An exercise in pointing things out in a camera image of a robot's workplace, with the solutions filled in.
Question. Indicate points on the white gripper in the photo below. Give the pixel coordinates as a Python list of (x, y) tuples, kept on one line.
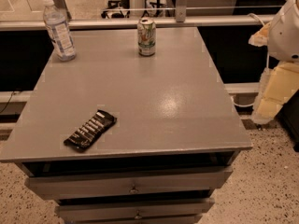
[(286, 36)]

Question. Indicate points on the black rxbar chocolate bar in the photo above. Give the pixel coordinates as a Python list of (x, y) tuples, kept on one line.
[(88, 133)]

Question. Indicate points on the green white 7up can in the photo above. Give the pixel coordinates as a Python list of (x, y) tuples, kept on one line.
[(146, 34)]

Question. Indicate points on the grey drawer cabinet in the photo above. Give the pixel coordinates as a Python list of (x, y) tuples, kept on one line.
[(172, 112)]

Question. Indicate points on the black office chair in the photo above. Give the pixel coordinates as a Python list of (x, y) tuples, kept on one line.
[(116, 9)]

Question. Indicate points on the grey drawer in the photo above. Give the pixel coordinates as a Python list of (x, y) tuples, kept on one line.
[(134, 210), (128, 183)]

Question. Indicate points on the clear plastic water bottle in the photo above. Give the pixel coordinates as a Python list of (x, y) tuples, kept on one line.
[(58, 30)]

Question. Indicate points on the top grey drawer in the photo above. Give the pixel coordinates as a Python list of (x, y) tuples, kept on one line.
[(128, 183)]

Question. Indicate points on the metal window rail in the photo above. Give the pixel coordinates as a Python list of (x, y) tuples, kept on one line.
[(192, 21)]

